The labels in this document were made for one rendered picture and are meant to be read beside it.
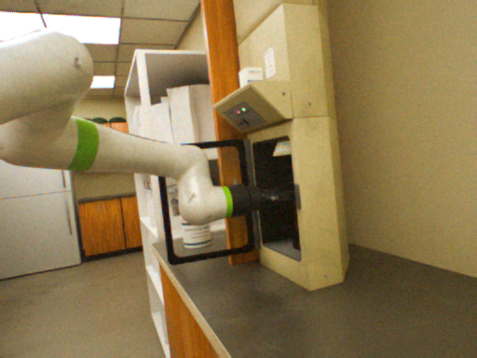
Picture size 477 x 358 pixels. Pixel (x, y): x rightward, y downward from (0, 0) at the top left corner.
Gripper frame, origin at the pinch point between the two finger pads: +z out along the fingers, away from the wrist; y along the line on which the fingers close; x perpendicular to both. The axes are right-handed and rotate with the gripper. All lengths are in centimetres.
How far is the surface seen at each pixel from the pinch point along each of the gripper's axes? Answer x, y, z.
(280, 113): -22.7, -13.9, -13.6
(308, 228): 8.7, -14.0, -8.4
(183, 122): -39, 114, -10
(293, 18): -47.4, -13.9, -7.4
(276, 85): -29.9, -14.0, -14.3
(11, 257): 91, 473, -193
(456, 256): 22.3, -24.3, 33.5
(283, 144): -14.9, -2.4, -7.2
